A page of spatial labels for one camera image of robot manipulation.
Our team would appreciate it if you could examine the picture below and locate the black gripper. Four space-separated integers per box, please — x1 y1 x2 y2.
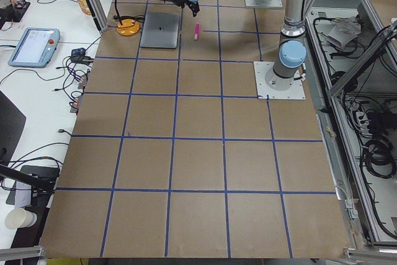
170 0 200 17

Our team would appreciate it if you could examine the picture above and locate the pink marker pen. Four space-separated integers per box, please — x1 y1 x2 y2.
194 23 200 41

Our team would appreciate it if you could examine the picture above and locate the grey closed laptop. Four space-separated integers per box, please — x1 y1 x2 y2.
140 12 180 49

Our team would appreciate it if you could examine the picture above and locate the yellow drink bottle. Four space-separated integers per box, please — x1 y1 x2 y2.
77 0 91 16

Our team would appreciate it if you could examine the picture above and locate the blue teach pendant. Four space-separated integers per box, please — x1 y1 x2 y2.
8 27 60 68

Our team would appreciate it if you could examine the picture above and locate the white paper cup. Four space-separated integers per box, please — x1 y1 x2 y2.
4 208 37 230

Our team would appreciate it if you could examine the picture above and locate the black lamp power cable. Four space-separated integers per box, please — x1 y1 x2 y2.
111 13 146 24

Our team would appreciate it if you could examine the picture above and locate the black camera stand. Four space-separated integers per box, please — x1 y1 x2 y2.
1 164 60 207

